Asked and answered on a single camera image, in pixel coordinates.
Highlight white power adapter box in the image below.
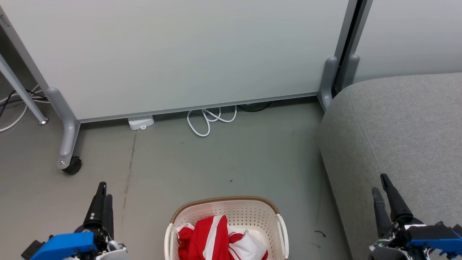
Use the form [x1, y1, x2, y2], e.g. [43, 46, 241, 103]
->
[127, 115, 155, 131]

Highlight narrow white partition panel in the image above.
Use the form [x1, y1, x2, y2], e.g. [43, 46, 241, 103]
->
[348, 0, 462, 84]

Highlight coiled white cable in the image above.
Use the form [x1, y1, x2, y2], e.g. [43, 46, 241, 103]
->
[187, 105, 238, 138]

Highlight long white floor cable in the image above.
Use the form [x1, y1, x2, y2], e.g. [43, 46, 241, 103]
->
[0, 84, 50, 133]

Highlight cream perforated laundry basket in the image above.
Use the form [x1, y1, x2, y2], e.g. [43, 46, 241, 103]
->
[164, 196, 289, 260]

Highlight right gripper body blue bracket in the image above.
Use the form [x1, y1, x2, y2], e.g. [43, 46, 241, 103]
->
[369, 215, 462, 260]

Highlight red and white garment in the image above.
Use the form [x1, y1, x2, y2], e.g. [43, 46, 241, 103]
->
[176, 215, 269, 260]

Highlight thin black floor cable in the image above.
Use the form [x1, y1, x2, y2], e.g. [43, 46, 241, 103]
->
[0, 90, 48, 118]

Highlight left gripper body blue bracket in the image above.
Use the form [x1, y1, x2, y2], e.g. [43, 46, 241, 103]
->
[31, 221, 127, 260]

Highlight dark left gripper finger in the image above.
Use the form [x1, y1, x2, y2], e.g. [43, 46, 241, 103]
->
[104, 194, 115, 239]
[83, 182, 108, 229]

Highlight black caster wheel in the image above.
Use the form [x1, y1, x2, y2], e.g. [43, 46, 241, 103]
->
[62, 156, 82, 176]

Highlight grey metal table leg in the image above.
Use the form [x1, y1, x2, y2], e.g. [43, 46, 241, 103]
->
[0, 53, 49, 125]

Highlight large white partition panel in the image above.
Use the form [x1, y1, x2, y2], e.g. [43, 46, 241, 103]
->
[0, 0, 358, 124]

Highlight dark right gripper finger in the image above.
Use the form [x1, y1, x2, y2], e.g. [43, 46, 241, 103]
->
[380, 174, 414, 222]
[372, 187, 393, 238]

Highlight grey fabric sofa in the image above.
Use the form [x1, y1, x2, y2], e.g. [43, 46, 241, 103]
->
[318, 72, 462, 260]

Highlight grey partition foot with caster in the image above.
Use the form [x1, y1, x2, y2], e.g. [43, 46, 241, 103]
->
[46, 87, 81, 170]

